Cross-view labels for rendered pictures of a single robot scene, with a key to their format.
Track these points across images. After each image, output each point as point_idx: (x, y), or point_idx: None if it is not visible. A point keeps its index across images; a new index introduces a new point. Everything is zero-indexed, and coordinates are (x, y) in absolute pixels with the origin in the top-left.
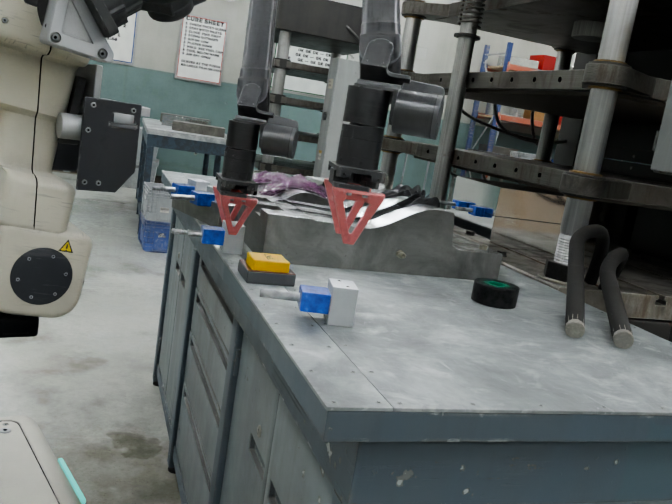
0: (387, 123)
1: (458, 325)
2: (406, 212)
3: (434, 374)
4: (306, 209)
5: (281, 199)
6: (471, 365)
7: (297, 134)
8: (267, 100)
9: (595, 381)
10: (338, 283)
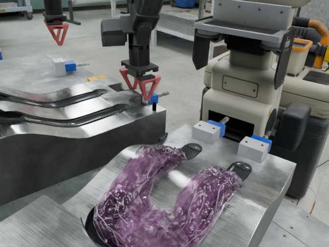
0: None
1: (3, 86)
2: (9, 90)
3: (28, 62)
4: (99, 103)
5: (129, 111)
6: (12, 68)
7: (101, 29)
8: (129, 9)
9: None
10: (59, 59)
